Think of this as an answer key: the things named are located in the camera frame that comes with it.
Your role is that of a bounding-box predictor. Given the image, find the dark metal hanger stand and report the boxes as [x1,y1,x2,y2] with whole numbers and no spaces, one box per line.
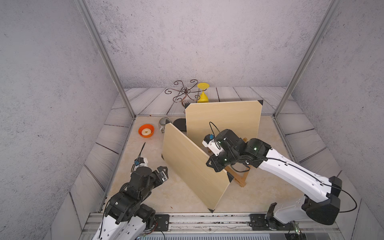
[165,79,200,113]

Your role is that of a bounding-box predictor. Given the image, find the metal frame post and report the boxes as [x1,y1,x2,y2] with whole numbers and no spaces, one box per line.
[273,0,342,119]
[75,0,136,119]

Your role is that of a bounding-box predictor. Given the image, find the wrist white camera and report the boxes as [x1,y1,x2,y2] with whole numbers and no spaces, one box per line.
[202,135,224,156]
[134,157,148,169]

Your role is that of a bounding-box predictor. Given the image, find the wooden easel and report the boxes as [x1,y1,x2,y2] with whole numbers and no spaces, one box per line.
[206,137,250,188]

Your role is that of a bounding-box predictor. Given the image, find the left metal frame post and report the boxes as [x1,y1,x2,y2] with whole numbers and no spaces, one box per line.
[75,0,136,119]

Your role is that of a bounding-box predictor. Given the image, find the striped ceramic mug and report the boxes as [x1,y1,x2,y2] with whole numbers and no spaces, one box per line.
[159,117,172,133]

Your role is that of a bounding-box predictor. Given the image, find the yellow plastic wine glass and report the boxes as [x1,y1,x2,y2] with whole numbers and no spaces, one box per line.
[198,83,210,103]

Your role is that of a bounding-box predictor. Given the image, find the light wooden board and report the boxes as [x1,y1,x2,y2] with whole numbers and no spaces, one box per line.
[162,123,234,212]
[186,100,264,148]

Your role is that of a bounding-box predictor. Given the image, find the right metal frame post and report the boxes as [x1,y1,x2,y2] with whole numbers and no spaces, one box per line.
[273,0,342,119]

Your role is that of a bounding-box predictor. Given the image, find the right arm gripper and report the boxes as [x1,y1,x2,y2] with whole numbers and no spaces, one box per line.
[203,150,241,172]

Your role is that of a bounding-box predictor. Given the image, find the orange plastic bowl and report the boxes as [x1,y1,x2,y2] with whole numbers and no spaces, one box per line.
[138,124,155,138]

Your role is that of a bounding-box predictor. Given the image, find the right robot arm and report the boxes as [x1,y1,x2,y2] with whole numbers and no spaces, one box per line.
[202,129,342,230]

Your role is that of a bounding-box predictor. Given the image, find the white toy donut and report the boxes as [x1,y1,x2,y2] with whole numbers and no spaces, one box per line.
[141,128,152,136]

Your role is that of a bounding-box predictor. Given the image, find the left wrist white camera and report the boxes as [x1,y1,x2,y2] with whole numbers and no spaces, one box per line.
[134,157,148,169]

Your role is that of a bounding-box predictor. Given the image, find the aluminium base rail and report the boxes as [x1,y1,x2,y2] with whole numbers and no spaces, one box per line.
[79,211,343,240]

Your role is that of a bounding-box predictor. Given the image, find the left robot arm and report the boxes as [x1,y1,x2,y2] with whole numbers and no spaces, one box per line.
[93,166,169,240]

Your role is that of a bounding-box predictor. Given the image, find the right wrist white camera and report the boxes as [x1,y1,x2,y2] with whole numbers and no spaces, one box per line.
[202,135,224,156]

